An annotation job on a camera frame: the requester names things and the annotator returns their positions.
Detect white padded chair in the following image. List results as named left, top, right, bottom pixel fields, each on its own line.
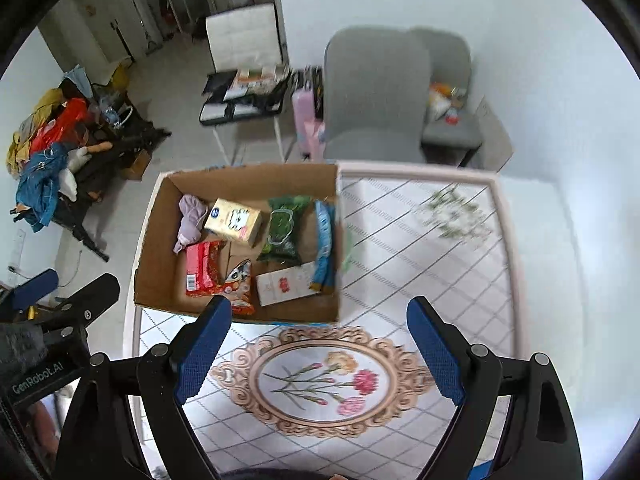
left=205, top=3, right=286, bottom=166

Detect stack of papers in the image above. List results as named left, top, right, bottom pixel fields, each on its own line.
left=235, top=66, right=291, bottom=92

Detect red snack packet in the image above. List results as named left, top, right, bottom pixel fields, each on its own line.
left=185, top=240, right=227, bottom=298

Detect floral printed tablecloth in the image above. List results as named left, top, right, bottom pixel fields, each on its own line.
left=132, top=170, right=526, bottom=476

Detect red plastic bag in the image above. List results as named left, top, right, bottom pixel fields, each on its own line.
left=27, top=97, right=88, bottom=158

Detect black zipped garment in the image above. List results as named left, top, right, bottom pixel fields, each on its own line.
left=0, top=400, right=56, bottom=480

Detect black bag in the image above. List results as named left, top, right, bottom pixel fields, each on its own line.
left=198, top=71, right=291, bottom=126

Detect purple sock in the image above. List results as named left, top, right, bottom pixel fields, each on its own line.
left=172, top=194, right=208, bottom=254

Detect yellow bag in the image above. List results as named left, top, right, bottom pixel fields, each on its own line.
left=107, top=62, right=131, bottom=88

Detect blue denim garment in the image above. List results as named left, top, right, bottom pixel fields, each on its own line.
left=15, top=142, right=71, bottom=233

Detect small brown cardboard box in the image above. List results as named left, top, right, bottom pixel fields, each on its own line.
left=120, top=150, right=151, bottom=181

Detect white plastic bag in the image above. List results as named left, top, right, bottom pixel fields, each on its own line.
left=427, top=82, right=453, bottom=121

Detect blue strip packet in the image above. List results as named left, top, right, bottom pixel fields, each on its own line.
left=309, top=200, right=336, bottom=293

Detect dark green snack packet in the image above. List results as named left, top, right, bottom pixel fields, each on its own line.
left=256, top=195, right=311, bottom=263

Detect black metal rack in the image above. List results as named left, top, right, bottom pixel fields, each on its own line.
left=50, top=90, right=171, bottom=263

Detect yellow tissue pack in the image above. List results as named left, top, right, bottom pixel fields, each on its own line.
left=204, top=198, right=263, bottom=247

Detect orange cartoon snack packet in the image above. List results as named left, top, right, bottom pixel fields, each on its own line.
left=222, top=259, right=255, bottom=317

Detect person's left hand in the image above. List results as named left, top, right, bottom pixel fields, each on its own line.
left=30, top=402, right=60, bottom=453

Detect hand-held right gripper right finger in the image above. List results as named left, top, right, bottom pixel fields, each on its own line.
left=406, top=296, right=586, bottom=480

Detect pink suitcase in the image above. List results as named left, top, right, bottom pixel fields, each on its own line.
left=292, top=66, right=326, bottom=161

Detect white wall socket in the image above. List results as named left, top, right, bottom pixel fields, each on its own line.
left=7, top=230, right=26, bottom=273

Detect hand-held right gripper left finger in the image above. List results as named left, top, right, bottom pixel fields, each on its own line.
left=60, top=296, right=234, bottom=480

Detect pink paper bag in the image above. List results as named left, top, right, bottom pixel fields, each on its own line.
left=302, top=120, right=328, bottom=161

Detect grey upholstered chair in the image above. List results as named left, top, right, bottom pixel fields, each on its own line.
left=407, top=27, right=483, bottom=168
left=322, top=25, right=433, bottom=163

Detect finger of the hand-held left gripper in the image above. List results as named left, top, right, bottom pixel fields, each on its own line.
left=42, top=273, right=121, bottom=346
left=0, top=268, right=60, bottom=321

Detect yellow cloth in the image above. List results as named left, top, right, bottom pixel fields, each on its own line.
left=6, top=87, right=63, bottom=176

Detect clear plastic bottles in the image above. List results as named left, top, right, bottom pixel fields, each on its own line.
left=95, top=92, right=126, bottom=126

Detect light blue cloth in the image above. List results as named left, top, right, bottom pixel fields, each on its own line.
left=62, top=65, right=93, bottom=98

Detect white plush toy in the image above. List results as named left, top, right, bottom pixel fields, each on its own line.
left=62, top=147, right=93, bottom=198

